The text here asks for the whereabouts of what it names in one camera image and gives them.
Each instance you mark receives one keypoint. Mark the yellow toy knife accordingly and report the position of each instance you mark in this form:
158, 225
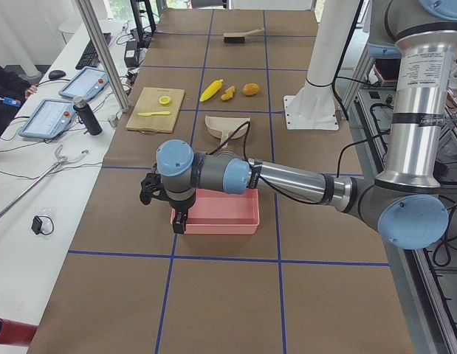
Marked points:
154, 113

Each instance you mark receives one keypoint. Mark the yellow toy lemon slice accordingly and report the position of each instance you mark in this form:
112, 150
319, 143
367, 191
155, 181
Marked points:
164, 100

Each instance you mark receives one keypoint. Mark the black computer mouse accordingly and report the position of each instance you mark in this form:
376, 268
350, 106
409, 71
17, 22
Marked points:
56, 74

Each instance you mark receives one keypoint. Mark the black power adapter box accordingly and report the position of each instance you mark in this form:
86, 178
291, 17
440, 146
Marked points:
134, 54

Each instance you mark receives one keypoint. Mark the near blue teach pendant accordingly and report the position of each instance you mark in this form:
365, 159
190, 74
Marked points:
49, 119

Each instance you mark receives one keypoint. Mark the person in black clothing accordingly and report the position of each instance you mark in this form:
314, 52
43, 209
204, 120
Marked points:
13, 92

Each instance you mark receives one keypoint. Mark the yellow toy ginger root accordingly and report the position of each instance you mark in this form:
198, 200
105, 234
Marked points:
228, 94

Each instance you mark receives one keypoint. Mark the wooden cutting board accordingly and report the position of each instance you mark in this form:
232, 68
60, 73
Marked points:
147, 102

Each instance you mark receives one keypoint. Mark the pink plastic bin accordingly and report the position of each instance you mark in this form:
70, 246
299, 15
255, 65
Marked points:
219, 213

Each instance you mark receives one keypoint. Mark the black water bottle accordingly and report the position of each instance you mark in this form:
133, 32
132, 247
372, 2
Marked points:
86, 115

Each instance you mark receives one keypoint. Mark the beige hand brush black bristles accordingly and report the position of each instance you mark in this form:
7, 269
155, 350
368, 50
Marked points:
240, 37

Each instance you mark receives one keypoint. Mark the black keyboard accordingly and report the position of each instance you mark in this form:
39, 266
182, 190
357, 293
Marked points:
89, 57

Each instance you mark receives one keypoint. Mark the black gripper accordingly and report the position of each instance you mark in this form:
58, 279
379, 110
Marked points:
180, 205

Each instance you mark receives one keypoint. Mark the blue teach pendant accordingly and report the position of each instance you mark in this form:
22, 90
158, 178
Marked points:
87, 83
49, 119

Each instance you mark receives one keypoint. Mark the aluminium frame post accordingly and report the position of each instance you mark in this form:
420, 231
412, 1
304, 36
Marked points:
94, 30

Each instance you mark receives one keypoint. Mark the red cylinder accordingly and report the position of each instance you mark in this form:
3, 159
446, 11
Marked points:
16, 333

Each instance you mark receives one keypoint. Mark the yellow toy corn cob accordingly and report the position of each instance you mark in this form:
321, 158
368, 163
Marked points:
211, 90

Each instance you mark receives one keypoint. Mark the brown toy potato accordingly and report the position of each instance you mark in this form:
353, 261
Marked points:
250, 89

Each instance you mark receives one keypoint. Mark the small metal cup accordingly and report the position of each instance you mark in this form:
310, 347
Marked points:
113, 121

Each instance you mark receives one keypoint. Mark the far blue teach pendant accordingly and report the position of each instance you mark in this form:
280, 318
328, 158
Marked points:
87, 83

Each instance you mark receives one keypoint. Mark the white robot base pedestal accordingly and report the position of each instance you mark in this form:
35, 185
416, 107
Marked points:
313, 108

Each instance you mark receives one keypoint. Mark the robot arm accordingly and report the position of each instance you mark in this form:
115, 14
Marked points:
402, 204

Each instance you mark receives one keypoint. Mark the beige plastic dustpan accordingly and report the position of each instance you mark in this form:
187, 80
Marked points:
222, 127

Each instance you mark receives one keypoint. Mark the small black clip device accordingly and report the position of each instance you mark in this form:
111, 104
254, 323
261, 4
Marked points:
37, 224

